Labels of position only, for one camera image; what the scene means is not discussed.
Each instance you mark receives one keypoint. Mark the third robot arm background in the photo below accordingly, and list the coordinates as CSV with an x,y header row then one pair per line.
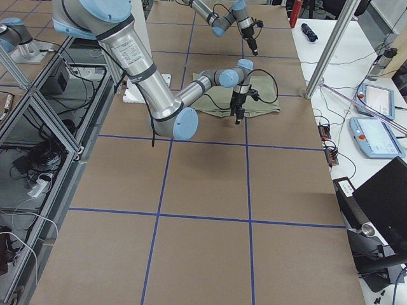
x,y
14,33

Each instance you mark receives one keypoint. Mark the orange black connector module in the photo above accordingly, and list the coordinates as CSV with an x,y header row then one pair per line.
x,y
324,132

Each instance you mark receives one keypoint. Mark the teach pendant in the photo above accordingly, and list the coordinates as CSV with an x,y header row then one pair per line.
x,y
375,139
377,99

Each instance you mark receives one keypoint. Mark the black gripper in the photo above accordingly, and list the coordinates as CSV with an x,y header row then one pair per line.
x,y
249,35
236,101

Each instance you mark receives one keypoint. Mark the dark folded cloth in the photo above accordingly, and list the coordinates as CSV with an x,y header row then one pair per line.
x,y
309,33

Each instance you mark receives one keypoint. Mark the near teach pendant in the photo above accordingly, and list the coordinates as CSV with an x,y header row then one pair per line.
x,y
375,139

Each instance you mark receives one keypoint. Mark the far teach pendant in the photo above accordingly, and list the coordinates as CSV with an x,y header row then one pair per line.
x,y
377,99

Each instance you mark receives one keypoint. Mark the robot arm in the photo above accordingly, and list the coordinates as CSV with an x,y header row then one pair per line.
x,y
112,23
236,14

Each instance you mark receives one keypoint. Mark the black laptop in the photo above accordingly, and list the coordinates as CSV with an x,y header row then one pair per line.
x,y
382,198

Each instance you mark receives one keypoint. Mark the black water bottle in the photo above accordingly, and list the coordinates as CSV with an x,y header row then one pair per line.
x,y
381,63

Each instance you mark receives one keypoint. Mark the white power strip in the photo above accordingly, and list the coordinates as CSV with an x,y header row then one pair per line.
x,y
38,188

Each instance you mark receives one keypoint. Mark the olive green t-shirt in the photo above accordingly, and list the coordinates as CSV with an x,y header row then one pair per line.
x,y
216,101

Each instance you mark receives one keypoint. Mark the brown paper table cover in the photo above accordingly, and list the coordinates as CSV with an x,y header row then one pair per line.
x,y
240,214

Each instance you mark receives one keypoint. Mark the aluminium frame post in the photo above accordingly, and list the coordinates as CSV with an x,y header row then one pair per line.
x,y
338,31

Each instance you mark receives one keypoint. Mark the red fire extinguisher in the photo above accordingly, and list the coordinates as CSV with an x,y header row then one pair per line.
x,y
295,12

